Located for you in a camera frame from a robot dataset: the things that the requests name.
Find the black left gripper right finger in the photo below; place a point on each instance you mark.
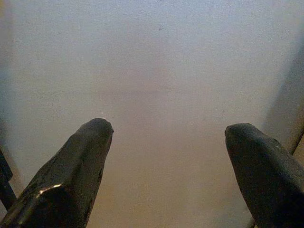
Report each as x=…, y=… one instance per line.
x=268, y=180

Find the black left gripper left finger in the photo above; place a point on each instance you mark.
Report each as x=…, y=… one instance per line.
x=64, y=180

